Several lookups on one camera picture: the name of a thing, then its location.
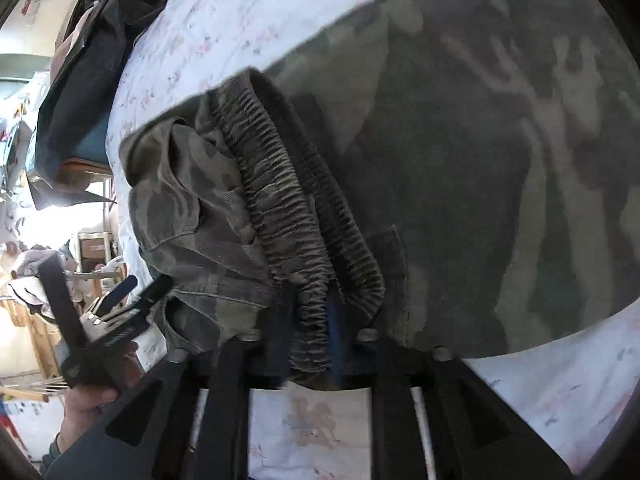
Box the wooden frame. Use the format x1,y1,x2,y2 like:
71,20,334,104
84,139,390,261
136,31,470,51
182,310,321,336
0,299,66,404

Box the white floral bed sheet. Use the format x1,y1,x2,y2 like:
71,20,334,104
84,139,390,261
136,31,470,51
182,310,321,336
104,0,637,480

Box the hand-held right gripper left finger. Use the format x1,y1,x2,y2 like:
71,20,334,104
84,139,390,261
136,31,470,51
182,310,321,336
42,284,297,480

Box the person's left hand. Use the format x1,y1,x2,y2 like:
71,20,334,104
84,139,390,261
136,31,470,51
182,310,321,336
59,341,146,442

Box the camouflage pants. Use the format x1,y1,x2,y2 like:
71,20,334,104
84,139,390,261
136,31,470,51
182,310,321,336
120,0,638,394

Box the black shiny cloth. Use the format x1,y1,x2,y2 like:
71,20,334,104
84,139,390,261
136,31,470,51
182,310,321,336
27,0,180,211

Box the grey cloth heap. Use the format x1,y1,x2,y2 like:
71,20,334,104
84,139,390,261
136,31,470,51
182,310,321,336
7,247,76,312

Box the pink cloth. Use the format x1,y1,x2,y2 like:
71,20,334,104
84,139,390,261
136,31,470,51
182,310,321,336
52,2,99,79

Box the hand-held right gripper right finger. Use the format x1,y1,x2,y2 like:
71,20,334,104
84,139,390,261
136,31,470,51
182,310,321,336
326,294,577,480

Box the blue fabric item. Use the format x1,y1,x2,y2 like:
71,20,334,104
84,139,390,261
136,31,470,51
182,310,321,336
64,109,114,166

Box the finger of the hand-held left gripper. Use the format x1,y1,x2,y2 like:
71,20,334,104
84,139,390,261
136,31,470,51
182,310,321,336
131,274,174,312
100,274,139,313

